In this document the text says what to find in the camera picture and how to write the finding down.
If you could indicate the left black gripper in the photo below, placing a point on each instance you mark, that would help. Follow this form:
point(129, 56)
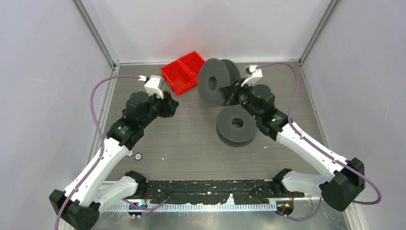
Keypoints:
point(168, 104)

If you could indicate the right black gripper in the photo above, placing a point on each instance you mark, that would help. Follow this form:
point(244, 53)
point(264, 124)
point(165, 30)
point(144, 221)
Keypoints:
point(231, 92)

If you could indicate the grey spool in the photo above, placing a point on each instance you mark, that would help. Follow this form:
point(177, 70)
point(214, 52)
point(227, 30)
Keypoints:
point(235, 126)
point(213, 75)

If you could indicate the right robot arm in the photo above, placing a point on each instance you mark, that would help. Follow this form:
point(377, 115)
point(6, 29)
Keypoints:
point(339, 180)

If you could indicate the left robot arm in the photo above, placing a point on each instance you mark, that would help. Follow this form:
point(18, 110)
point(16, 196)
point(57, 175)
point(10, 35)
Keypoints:
point(81, 202)

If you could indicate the left red bin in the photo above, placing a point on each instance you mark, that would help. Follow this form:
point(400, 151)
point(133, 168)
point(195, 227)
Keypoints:
point(178, 76)

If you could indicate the red bin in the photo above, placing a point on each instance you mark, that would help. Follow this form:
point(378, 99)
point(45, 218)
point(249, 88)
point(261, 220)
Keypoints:
point(193, 63)
point(178, 76)

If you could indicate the right red bin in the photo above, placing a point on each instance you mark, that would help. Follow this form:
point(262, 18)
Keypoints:
point(193, 63)

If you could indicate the small round connector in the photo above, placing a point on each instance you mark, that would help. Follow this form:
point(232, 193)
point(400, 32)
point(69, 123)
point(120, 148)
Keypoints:
point(138, 156)
point(129, 154)

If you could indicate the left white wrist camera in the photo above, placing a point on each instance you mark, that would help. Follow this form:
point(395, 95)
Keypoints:
point(152, 85)

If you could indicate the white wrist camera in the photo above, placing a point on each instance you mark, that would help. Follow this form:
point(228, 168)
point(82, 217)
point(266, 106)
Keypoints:
point(254, 74)
point(152, 85)

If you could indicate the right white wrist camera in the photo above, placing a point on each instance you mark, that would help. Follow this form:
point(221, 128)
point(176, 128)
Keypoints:
point(254, 74)

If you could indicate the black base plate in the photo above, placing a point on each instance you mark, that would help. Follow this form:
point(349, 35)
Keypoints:
point(212, 192)

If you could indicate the grey slotted cable duct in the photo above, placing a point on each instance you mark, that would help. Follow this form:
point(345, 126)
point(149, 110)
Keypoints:
point(226, 207)

